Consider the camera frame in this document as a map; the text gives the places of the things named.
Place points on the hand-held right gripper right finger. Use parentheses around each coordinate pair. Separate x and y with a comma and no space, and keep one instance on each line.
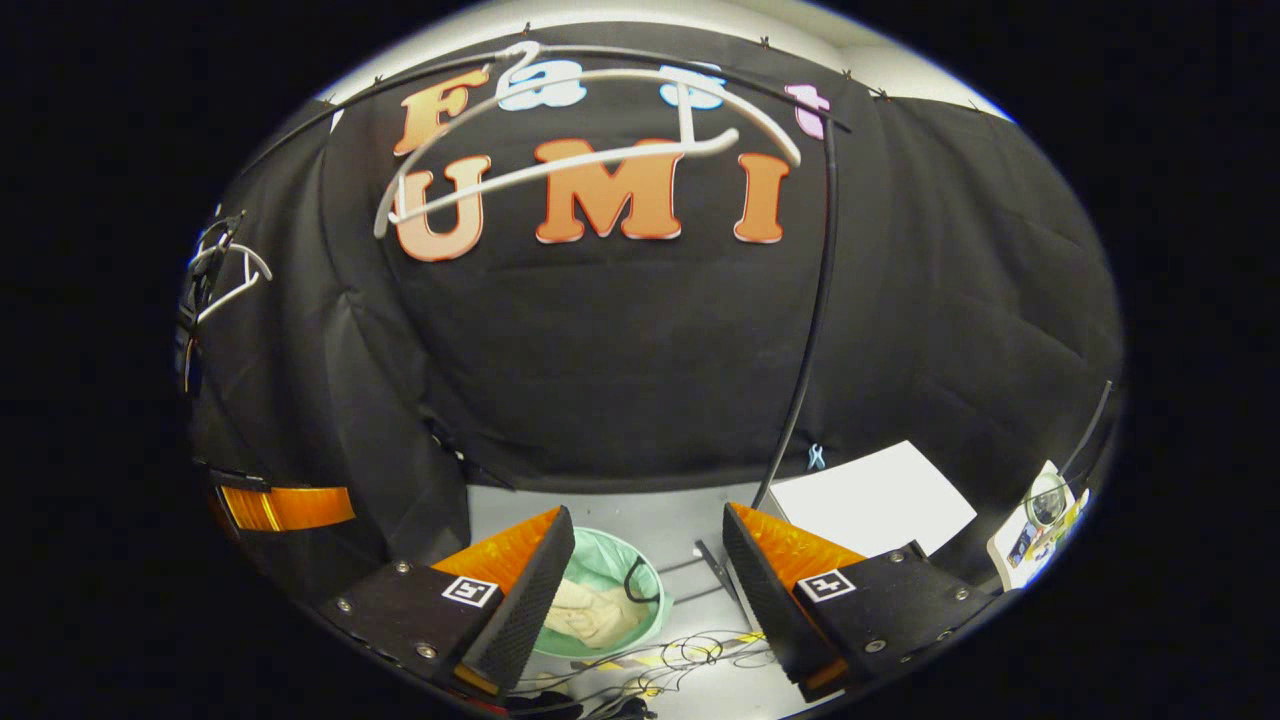
(765,600)

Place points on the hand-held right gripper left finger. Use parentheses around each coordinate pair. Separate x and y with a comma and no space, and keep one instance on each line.
(525,600)

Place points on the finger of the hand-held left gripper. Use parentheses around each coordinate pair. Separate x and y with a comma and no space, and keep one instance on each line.
(300,507)

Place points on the cream long-sleeved shirt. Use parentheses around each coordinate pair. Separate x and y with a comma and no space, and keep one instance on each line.
(590,615)

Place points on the green laundry hamper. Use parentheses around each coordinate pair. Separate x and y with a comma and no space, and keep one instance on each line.
(600,555)

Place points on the white plastic hanger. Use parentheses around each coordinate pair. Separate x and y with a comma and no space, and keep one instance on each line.
(720,140)
(262,268)

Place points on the black clothes rack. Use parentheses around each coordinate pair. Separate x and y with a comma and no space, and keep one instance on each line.
(821,290)

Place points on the white paper sheet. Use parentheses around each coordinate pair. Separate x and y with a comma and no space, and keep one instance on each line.
(870,500)

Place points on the light blue clip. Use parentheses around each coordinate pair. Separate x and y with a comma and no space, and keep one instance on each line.
(816,458)

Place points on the black backdrop cloth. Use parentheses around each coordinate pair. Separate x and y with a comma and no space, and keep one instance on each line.
(620,350)

